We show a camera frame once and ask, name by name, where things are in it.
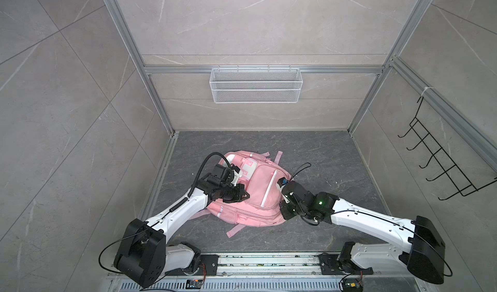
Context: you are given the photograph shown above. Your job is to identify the pink school backpack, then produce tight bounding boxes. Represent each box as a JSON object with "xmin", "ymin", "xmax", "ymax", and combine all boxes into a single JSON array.
[{"xmin": 190, "ymin": 151, "xmax": 291, "ymax": 238}]

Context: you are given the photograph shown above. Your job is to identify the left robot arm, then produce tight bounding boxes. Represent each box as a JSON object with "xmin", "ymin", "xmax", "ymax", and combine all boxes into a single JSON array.
[{"xmin": 113, "ymin": 164, "xmax": 250, "ymax": 288}]

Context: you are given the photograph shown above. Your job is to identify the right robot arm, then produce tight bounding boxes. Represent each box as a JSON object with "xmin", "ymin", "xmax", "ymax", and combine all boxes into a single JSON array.
[{"xmin": 277, "ymin": 178, "xmax": 449, "ymax": 285}]

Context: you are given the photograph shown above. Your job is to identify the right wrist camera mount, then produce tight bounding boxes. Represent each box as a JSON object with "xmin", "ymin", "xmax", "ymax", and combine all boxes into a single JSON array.
[{"xmin": 277, "ymin": 178, "xmax": 296, "ymax": 204}]

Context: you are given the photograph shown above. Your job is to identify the black corrugated cable conduit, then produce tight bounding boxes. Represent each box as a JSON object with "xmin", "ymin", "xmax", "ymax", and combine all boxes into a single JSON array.
[{"xmin": 188, "ymin": 152, "xmax": 234, "ymax": 198}]

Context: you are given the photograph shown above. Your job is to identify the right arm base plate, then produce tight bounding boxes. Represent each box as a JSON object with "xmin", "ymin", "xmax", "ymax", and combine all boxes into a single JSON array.
[{"xmin": 317, "ymin": 253, "xmax": 374, "ymax": 275}]

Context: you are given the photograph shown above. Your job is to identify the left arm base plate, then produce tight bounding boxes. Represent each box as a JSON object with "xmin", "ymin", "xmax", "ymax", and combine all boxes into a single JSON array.
[{"xmin": 168, "ymin": 254, "xmax": 220, "ymax": 276}]

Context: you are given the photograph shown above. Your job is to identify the aluminium mounting rail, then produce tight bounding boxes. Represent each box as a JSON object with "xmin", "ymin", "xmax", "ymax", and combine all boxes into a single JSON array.
[{"xmin": 104, "ymin": 251, "xmax": 428, "ymax": 280}]

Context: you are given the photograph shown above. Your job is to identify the white wire mesh basket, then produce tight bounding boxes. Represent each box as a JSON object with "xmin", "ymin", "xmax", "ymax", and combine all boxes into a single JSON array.
[{"xmin": 209, "ymin": 68, "xmax": 304, "ymax": 104}]

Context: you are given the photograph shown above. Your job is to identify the black wall hook rack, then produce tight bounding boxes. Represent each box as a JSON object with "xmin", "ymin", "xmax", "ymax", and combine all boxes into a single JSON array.
[{"xmin": 397, "ymin": 97, "xmax": 496, "ymax": 201}]

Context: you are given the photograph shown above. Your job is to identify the white cable tie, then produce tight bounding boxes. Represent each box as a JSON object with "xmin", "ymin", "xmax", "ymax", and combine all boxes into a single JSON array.
[{"xmin": 420, "ymin": 86, "xmax": 434, "ymax": 98}]

